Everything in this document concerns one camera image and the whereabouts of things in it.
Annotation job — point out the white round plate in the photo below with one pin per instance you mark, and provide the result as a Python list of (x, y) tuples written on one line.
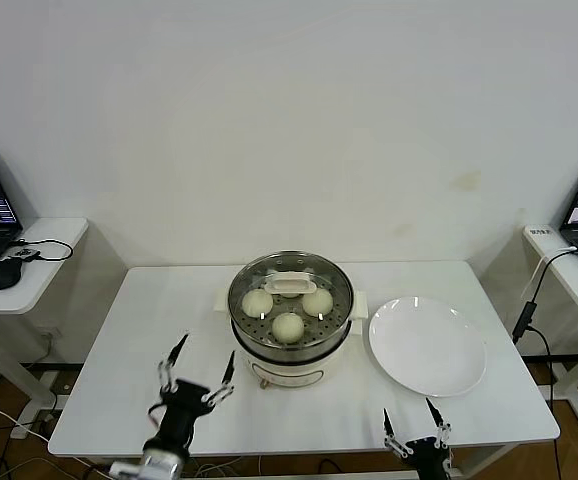
[(426, 350)]

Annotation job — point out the white table frame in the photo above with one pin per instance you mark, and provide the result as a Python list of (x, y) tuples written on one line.
[(294, 476)]

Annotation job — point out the white steamed baozi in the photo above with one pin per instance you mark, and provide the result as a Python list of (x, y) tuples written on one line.
[(257, 302), (288, 327), (317, 301)]

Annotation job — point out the white wall socket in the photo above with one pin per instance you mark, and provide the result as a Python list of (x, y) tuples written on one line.
[(48, 332)]

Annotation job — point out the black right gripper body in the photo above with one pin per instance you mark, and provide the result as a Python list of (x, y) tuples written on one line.
[(429, 460)]

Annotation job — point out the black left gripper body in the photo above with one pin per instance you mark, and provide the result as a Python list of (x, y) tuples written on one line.
[(184, 405)]

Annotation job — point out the round glass lid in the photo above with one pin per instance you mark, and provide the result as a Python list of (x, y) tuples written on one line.
[(291, 285)]

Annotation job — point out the white floor power strip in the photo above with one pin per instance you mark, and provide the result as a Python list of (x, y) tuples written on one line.
[(36, 427)]

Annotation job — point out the white side desk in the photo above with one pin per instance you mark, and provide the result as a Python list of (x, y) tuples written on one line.
[(44, 280), (569, 280)]

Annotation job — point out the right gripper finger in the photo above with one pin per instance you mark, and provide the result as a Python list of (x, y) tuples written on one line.
[(441, 430), (391, 435)]

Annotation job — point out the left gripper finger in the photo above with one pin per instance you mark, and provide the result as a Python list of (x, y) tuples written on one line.
[(228, 375), (169, 365)]

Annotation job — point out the cream electric cooker pot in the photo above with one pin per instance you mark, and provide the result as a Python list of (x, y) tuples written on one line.
[(289, 372)]

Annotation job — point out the stainless steel steamer basket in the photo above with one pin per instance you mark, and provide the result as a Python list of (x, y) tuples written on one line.
[(341, 325)]

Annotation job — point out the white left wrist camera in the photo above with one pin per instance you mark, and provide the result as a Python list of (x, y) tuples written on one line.
[(128, 471)]

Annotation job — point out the black computer mouse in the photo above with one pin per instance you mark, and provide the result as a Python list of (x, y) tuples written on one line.
[(5, 275)]

